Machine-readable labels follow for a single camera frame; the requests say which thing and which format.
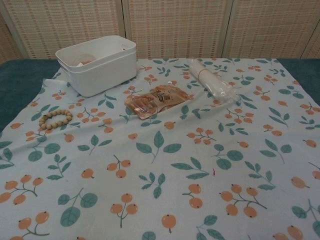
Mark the floral leaf fruit tablecloth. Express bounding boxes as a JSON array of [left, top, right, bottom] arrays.
[[0, 57, 320, 240]]

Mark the orange snack pouch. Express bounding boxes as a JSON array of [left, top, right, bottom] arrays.
[[124, 84, 190, 120]]

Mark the wooden bead bracelet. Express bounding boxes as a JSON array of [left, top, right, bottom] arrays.
[[37, 109, 74, 132]]

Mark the clear plastic cup stack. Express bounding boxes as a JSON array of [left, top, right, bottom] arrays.
[[188, 58, 237, 104]]

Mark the teal upholstered table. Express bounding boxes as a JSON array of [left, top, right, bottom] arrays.
[[0, 58, 320, 134]]

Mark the white plastic storage box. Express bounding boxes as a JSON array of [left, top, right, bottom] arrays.
[[55, 35, 137, 98]]

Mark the woven bamboo folding screen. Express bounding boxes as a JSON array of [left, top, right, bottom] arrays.
[[0, 0, 320, 61]]

